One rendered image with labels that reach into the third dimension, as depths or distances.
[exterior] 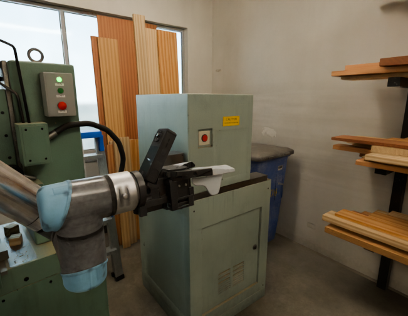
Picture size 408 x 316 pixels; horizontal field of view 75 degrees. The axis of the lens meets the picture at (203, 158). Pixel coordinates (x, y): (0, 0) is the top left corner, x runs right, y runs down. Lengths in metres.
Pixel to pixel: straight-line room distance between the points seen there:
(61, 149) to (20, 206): 0.67
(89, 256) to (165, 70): 2.54
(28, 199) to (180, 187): 0.28
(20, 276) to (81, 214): 0.79
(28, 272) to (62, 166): 0.41
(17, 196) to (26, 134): 0.56
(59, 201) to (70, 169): 0.80
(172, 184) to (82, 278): 0.22
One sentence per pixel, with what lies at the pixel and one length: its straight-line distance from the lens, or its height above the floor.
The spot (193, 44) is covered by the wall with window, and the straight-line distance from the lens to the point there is 3.31.
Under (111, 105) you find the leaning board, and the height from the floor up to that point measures 1.32.
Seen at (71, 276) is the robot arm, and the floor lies 1.10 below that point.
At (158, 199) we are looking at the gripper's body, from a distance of 0.54.
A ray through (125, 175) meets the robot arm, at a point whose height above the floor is 1.25.
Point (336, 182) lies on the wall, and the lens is 2.48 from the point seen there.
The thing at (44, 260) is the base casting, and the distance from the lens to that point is 1.24.
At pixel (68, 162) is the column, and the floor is 1.13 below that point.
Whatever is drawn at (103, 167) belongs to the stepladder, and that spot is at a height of 0.89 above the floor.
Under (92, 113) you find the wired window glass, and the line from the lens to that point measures 2.82.
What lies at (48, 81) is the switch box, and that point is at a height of 1.45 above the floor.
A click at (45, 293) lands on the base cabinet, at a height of 0.65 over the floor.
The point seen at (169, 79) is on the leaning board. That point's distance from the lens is 2.92.
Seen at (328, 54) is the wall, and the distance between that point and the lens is 2.48.
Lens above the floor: 1.39
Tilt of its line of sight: 13 degrees down
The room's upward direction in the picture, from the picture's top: straight up
